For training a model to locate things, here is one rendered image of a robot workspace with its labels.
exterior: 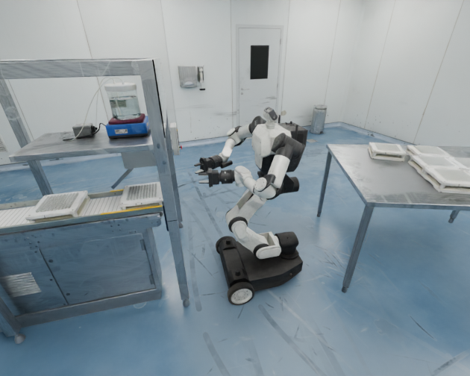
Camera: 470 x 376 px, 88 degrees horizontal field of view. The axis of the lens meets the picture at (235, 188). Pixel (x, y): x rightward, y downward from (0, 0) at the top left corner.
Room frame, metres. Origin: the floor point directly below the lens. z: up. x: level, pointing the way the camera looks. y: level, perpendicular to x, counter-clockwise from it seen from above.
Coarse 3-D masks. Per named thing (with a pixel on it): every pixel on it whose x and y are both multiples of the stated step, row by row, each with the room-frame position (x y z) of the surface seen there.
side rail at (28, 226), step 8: (152, 208) 1.21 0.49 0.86; (160, 208) 1.22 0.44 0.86; (80, 216) 1.13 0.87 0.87; (88, 216) 1.13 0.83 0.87; (96, 216) 1.14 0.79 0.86; (104, 216) 1.15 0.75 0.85; (112, 216) 1.15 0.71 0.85; (120, 216) 1.16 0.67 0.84; (24, 224) 1.07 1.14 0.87; (32, 224) 1.06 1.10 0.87; (40, 224) 1.07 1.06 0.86; (48, 224) 1.08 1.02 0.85; (56, 224) 1.09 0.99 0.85; (64, 224) 1.10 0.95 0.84; (0, 232) 1.03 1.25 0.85; (8, 232) 1.04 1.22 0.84
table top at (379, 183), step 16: (336, 144) 2.33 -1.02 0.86; (336, 160) 1.95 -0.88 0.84; (352, 160) 1.90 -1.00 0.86; (368, 160) 1.90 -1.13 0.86; (384, 160) 1.89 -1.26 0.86; (352, 176) 1.61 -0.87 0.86; (368, 176) 1.61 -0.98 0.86; (384, 176) 1.60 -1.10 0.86; (400, 176) 1.60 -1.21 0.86; (416, 176) 1.59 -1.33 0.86; (368, 192) 1.37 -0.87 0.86; (384, 192) 1.36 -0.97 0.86; (400, 192) 1.36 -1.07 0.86; (416, 192) 1.36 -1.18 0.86; (432, 192) 1.35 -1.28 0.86; (416, 208) 1.23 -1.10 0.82; (432, 208) 1.22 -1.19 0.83; (448, 208) 1.21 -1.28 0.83; (464, 208) 1.20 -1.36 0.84
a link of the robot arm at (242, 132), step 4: (248, 124) 1.80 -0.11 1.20; (232, 128) 1.91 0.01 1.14; (236, 128) 1.87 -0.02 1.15; (240, 128) 1.85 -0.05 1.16; (244, 128) 1.81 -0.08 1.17; (228, 132) 1.89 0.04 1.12; (232, 132) 1.86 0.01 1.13; (236, 132) 1.86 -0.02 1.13; (240, 132) 1.83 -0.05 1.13; (244, 132) 1.80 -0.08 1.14; (248, 132) 1.77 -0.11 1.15; (228, 136) 1.87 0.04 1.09; (240, 136) 1.84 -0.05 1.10; (244, 136) 1.82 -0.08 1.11; (248, 136) 1.81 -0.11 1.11; (244, 140) 1.87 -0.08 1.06; (240, 144) 1.86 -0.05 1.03
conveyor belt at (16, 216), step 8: (96, 200) 1.36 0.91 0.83; (104, 200) 1.36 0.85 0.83; (112, 200) 1.36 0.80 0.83; (120, 200) 1.36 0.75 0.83; (16, 208) 1.28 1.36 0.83; (24, 208) 1.28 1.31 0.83; (32, 208) 1.27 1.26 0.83; (88, 208) 1.26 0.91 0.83; (96, 208) 1.26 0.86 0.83; (104, 208) 1.26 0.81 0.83; (112, 208) 1.26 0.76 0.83; (120, 208) 1.26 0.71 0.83; (0, 216) 1.19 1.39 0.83; (8, 216) 1.19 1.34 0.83; (16, 216) 1.19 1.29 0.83; (24, 216) 1.19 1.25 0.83; (160, 216) 1.23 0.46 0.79; (0, 224) 1.12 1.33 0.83; (8, 224) 1.12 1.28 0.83; (16, 224) 1.11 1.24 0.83
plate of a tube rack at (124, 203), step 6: (126, 186) 1.42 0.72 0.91; (126, 192) 1.33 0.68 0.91; (132, 198) 1.25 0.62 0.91; (138, 198) 1.25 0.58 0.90; (144, 198) 1.25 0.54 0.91; (150, 198) 1.25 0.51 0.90; (156, 198) 1.25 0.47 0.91; (162, 198) 1.25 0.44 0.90; (120, 204) 1.19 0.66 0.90; (126, 204) 1.20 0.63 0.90; (132, 204) 1.20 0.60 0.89; (138, 204) 1.21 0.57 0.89
